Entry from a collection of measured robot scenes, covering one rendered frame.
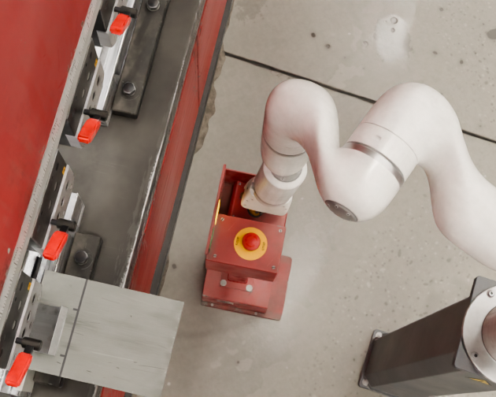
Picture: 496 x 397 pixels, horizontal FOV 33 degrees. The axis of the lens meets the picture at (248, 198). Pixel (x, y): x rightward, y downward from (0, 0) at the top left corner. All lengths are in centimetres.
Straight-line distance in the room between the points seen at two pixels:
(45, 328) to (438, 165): 76
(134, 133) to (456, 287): 129
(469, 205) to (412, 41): 175
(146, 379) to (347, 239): 123
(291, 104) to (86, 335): 60
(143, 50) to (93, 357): 66
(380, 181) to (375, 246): 150
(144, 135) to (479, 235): 82
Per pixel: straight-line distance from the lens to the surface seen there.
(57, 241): 136
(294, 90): 123
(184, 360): 253
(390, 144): 115
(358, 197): 113
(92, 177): 174
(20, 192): 122
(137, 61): 178
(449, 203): 118
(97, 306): 155
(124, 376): 154
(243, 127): 269
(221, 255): 178
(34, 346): 138
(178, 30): 184
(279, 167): 142
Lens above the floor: 253
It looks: 75 degrees down
